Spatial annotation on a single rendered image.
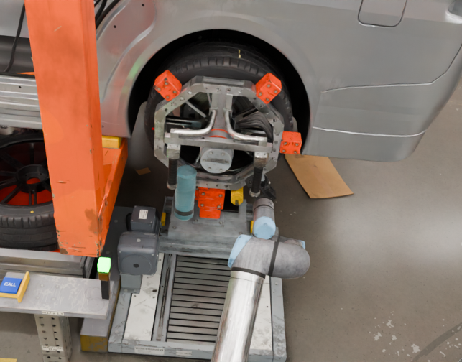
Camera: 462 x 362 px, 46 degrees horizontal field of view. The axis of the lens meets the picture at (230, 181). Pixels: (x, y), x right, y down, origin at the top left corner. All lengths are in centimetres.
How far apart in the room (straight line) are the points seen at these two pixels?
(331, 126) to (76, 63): 118
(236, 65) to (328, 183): 155
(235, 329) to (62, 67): 96
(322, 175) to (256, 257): 194
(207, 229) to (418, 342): 118
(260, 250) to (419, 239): 180
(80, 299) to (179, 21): 114
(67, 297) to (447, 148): 301
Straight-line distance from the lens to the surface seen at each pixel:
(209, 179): 250
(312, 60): 227
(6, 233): 261
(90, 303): 223
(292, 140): 236
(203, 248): 283
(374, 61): 232
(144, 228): 258
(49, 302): 226
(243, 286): 176
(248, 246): 178
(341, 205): 347
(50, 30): 172
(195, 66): 226
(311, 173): 365
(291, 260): 179
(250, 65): 229
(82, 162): 196
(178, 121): 243
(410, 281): 318
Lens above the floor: 221
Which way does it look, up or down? 40 degrees down
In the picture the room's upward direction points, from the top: 8 degrees clockwise
